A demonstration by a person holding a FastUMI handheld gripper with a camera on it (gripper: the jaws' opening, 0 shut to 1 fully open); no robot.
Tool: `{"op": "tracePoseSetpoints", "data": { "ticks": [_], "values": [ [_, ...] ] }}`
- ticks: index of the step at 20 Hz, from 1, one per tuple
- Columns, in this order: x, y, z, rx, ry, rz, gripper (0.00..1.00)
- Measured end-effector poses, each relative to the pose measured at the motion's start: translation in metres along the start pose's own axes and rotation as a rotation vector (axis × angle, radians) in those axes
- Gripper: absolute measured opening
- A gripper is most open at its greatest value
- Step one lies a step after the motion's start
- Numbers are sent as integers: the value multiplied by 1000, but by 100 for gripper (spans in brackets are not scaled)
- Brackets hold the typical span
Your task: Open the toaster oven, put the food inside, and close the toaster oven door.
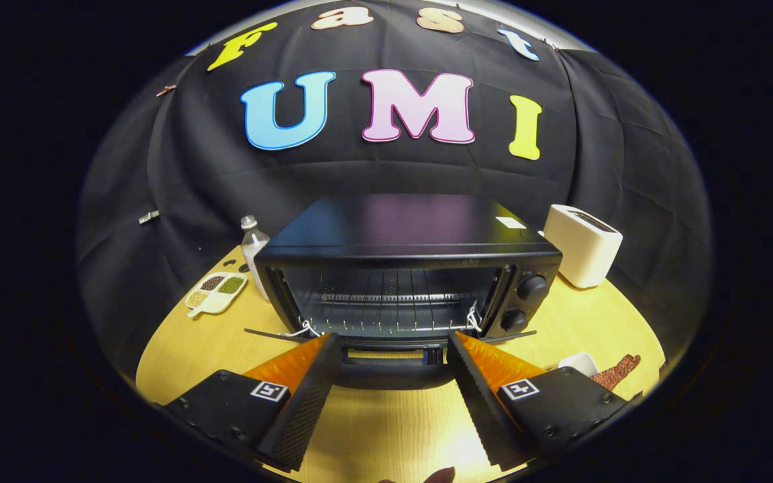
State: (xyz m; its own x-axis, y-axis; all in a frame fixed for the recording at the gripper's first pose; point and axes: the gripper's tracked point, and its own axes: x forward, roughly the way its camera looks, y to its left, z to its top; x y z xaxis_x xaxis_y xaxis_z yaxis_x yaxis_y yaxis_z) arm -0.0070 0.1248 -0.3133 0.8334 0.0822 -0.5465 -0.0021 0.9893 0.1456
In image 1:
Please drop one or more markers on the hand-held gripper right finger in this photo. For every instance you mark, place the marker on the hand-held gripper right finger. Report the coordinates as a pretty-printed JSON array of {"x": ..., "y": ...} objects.
[{"x": 477, "y": 402}]

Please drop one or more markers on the white toaster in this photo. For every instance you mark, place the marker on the white toaster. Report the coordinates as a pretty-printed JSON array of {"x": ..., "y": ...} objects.
[{"x": 581, "y": 251}]

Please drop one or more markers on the black toaster oven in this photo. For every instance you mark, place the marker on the black toaster oven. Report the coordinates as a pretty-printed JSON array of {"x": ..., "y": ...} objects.
[{"x": 400, "y": 228}]

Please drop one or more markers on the clear plastic bottle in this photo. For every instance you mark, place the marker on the clear plastic bottle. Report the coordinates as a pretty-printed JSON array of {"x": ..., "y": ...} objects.
[{"x": 254, "y": 251}]

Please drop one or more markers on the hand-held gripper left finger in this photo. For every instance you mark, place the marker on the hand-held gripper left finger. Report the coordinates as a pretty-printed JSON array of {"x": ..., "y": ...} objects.
[{"x": 309, "y": 406}]

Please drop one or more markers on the pink cloth clip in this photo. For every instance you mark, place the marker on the pink cloth clip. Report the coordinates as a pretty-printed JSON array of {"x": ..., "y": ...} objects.
[{"x": 166, "y": 90}]

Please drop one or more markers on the white cloth clip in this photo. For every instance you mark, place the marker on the white cloth clip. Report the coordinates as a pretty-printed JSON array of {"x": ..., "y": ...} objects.
[{"x": 148, "y": 217}]

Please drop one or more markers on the white ribbed plate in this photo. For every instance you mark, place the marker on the white ribbed plate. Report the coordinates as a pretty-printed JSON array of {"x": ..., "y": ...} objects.
[{"x": 581, "y": 363}]

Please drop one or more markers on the white divided bean dish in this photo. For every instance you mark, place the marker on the white divided bean dish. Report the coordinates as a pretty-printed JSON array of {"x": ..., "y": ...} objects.
[{"x": 217, "y": 305}]

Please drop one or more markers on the brown meat strip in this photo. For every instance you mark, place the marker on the brown meat strip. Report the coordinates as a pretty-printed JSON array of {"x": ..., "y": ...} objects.
[{"x": 618, "y": 371}]

